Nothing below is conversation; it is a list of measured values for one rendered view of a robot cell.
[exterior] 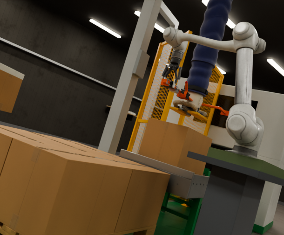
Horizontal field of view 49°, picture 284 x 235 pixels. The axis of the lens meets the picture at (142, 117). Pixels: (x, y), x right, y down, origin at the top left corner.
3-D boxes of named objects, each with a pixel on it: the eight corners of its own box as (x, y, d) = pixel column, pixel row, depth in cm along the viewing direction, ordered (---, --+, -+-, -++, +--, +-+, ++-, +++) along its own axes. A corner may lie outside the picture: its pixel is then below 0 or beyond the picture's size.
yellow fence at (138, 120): (111, 190, 416) (156, 43, 433) (118, 191, 420) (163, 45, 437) (134, 210, 335) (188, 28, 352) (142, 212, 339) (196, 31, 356)
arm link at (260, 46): (243, 41, 226) (238, 31, 215) (269, 41, 216) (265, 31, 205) (239, 58, 225) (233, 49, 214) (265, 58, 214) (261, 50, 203)
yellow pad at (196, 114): (198, 119, 309) (199, 114, 309) (207, 121, 304) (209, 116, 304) (186, 112, 279) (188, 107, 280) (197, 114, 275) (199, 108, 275)
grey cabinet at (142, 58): (139, 78, 387) (146, 55, 389) (143, 79, 384) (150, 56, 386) (131, 72, 370) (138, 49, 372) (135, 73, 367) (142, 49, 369)
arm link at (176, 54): (175, 54, 254) (173, 60, 253) (171, 49, 246) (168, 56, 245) (185, 55, 249) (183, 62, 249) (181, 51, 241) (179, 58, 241)
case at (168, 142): (166, 167, 325) (177, 130, 328) (201, 178, 302) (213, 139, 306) (135, 160, 275) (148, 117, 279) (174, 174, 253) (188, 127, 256)
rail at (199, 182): (240, 196, 443) (243, 183, 444) (243, 196, 440) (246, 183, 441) (181, 196, 244) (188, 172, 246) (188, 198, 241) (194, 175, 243)
